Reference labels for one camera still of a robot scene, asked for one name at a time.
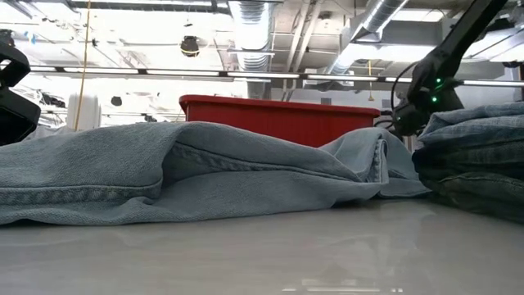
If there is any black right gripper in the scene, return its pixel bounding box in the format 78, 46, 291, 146
391, 97, 466, 139

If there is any dark navy garment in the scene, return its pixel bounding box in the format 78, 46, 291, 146
410, 137, 524, 225

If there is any light blue denim garment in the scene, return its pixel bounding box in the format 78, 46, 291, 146
0, 121, 431, 227

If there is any red plastic laundry bin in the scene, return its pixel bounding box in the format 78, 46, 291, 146
178, 94, 382, 149

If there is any long ceiling light strip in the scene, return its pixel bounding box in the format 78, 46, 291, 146
24, 64, 524, 88

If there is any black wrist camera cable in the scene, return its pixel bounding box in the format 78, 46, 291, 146
373, 61, 419, 128

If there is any smooth silver ventilation duct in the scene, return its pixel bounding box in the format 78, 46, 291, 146
326, 0, 411, 78

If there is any ribbed silver ventilation duct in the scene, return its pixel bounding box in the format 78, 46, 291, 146
228, 0, 273, 99

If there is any yellow cord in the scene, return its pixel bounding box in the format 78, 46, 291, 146
73, 0, 93, 132

